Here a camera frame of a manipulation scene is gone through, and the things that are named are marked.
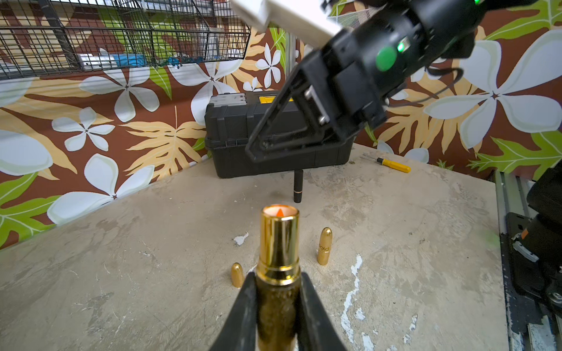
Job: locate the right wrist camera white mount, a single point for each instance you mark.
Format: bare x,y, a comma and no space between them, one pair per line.
308,20

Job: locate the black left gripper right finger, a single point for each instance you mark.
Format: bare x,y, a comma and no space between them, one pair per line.
315,332

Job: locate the blue item in basket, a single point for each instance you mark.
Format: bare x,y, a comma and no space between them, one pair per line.
111,61

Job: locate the yellow handled screwdriver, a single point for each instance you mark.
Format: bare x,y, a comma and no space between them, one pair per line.
390,164

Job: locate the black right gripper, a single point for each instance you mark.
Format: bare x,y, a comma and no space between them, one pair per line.
343,85

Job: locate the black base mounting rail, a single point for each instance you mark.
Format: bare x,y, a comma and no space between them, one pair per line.
529,214

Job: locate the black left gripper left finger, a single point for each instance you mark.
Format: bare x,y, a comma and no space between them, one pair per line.
240,328

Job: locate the black wire basket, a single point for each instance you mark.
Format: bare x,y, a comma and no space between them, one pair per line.
41,38

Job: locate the gold lipstick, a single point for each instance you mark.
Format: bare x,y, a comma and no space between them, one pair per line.
278,278
325,246

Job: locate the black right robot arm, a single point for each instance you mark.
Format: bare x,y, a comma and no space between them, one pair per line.
342,85

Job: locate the black lipstick tube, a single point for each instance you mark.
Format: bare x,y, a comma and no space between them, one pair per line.
298,185

